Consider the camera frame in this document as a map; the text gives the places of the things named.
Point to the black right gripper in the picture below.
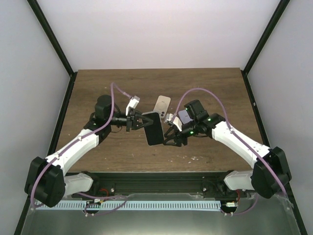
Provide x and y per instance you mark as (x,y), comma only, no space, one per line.
(178,137)

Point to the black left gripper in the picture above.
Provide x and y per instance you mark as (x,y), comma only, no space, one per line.
(131,119)

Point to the black smartphone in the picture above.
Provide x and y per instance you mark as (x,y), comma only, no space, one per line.
(154,132)

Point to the lilac phone case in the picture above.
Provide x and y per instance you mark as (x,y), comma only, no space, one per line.
(184,116)

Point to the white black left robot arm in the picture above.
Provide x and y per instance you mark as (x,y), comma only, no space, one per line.
(47,180)

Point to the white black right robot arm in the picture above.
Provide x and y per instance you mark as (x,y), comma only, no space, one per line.
(269,167)

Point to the beige phone case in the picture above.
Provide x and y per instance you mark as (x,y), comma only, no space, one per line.
(162,105)

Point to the grey metal front plate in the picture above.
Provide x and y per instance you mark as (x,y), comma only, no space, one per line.
(254,216)

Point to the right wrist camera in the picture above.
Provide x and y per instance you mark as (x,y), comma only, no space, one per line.
(173,121)

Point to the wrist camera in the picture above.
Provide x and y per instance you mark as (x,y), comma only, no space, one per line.
(133,102)
(173,121)

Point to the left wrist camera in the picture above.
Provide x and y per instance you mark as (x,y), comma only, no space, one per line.
(133,102)

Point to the black front mounting rail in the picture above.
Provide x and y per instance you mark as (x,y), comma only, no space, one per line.
(207,184)

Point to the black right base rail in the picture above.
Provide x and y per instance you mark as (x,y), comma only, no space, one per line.
(265,141)

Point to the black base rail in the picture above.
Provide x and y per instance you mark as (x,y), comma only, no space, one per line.
(52,147)
(265,141)

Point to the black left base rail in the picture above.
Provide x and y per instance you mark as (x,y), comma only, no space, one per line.
(52,147)

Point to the light blue slotted cable duct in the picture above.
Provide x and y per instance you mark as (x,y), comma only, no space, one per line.
(141,205)

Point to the black left frame post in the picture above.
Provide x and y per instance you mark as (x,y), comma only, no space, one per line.
(50,35)

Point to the black frame post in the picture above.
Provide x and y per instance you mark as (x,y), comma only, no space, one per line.
(50,35)
(280,9)

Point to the black right frame post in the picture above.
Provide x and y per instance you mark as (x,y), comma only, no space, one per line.
(280,9)

